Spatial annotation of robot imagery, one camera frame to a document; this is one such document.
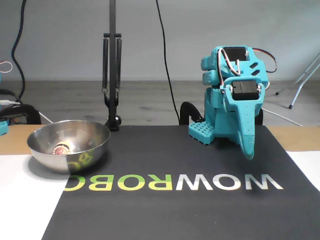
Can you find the large black clamp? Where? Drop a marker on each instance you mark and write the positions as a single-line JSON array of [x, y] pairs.
[[22, 112]]

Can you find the black table clamp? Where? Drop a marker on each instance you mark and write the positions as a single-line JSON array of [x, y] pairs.
[[186, 110], [260, 116]]

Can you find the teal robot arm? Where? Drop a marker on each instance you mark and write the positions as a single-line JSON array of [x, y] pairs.
[[215, 112]]

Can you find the white folding stand legs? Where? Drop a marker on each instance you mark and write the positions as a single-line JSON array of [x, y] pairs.
[[303, 77]]

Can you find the white paper sheet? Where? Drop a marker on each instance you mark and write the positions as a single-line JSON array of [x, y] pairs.
[[307, 165], [25, 200]]

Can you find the black WOWROBO mat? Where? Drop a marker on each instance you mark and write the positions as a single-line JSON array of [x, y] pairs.
[[175, 217]]

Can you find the metal bowl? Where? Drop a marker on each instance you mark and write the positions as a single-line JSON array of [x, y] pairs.
[[45, 140]]

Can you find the small teal printed part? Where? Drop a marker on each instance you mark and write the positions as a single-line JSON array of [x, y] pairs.
[[3, 128]]

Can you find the wooden ball with black base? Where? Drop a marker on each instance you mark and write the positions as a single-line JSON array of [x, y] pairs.
[[61, 149]]

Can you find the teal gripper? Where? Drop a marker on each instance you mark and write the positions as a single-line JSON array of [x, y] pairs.
[[243, 91]]

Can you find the black stand with springs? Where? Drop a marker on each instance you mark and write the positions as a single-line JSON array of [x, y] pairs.
[[112, 50]]

